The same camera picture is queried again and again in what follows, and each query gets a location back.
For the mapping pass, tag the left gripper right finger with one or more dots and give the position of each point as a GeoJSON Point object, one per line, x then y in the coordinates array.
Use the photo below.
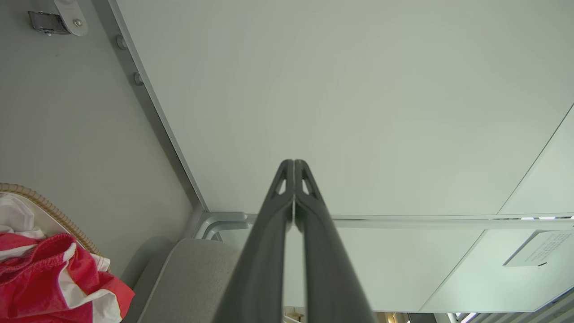
{"type": "Point", "coordinates": [327, 269]}

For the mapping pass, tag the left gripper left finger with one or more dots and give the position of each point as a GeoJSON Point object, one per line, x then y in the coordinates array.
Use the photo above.
{"type": "Point", "coordinates": [262, 251]}

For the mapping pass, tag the red white striped jersey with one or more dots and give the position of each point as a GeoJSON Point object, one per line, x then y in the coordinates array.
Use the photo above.
{"type": "Point", "coordinates": [36, 282]}

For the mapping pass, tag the grey fabric sofa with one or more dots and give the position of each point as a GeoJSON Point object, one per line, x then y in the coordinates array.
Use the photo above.
{"type": "Point", "coordinates": [193, 278]}

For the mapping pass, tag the white cloth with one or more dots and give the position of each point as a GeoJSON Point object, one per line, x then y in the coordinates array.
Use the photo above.
{"type": "Point", "coordinates": [15, 215]}

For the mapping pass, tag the wicker rimmed white laundry basket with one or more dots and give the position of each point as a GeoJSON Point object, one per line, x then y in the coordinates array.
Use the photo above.
{"type": "Point", "coordinates": [54, 210]}

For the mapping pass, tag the white paper notice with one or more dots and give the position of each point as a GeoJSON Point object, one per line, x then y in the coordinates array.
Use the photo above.
{"type": "Point", "coordinates": [540, 247]}

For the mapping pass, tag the aluminium partition frame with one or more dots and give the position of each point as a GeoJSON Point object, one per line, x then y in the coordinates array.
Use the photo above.
{"type": "Point", "coordinates": [154, 121]}

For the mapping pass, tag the round grey frame stud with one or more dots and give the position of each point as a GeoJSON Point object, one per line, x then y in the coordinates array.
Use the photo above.
{"type": "Point", "coordinates": [138, 78]}
{"type": "Point", "coordinates": [121, 42]}

